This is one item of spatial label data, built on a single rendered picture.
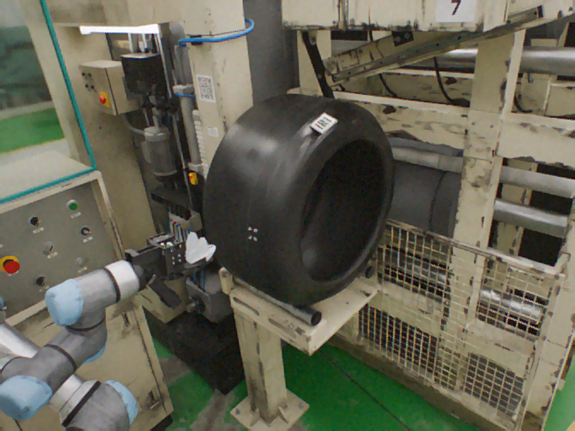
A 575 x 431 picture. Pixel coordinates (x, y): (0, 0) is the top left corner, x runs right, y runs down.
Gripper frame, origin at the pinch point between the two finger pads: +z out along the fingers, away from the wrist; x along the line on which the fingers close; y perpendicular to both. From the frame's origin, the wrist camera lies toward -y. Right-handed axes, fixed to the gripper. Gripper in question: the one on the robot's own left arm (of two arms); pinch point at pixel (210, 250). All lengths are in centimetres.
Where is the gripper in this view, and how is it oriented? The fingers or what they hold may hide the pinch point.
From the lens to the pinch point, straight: 103.6
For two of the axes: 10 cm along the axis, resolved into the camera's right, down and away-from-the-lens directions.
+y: 0.0, -9.2, -4.0
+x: -7.3, -2.7, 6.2
